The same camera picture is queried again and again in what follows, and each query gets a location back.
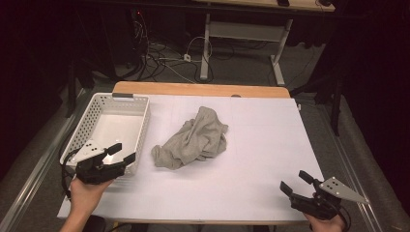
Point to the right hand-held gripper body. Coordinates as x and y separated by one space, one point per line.
322 206

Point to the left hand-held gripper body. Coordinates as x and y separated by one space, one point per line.
93 170

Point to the grey shorts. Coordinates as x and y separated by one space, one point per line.
193 138

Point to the person's right hand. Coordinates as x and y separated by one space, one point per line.
327 225

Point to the person's left hand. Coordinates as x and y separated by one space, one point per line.
85 196

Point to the white perforated plastic basket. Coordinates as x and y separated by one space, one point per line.
112 129

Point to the white table cover board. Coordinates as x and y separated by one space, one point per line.
257 145

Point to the black chair seat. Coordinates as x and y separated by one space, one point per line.
96 224

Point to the black stand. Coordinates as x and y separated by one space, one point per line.
336 112
70 96

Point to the wooden table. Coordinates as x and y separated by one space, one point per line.
199 88

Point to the white power adapter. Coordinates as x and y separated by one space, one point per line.
187 58

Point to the white-framed desk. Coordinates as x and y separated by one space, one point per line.
248 31

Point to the small black device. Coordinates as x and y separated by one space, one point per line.
283 2
325 2

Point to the metal floor rail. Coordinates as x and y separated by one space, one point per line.
32 180
354 190

